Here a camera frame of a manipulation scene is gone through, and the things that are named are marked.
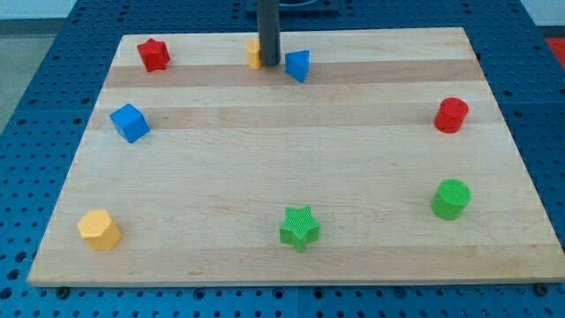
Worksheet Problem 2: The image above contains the green star block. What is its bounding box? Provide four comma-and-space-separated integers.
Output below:
279, 205, 320, 254

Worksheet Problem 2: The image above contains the blue cube block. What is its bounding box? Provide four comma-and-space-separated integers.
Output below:
109, 103, 150, 143

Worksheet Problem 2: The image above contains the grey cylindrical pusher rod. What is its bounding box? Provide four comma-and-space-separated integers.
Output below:
257, 0, 281, 66

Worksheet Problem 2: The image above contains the red cylinder block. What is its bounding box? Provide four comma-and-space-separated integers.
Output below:
433, 97, 469, 133

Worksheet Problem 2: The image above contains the red star block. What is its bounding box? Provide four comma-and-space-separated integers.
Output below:
137, 38, 170, 72

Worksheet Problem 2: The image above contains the blue triangle block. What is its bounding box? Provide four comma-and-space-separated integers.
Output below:
285, 50, 310, 83

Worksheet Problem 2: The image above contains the yellow heart block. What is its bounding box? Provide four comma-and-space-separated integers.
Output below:
245, 38, 261, 70

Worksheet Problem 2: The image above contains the yellow hexagon block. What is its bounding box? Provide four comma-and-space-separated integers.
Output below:
77, 209, 123, 251

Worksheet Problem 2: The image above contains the wooden board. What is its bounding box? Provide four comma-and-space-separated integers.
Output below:
28, 27, 564, 287

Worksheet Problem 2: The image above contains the green cylinder block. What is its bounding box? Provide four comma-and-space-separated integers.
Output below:
430, 179, 471, 221

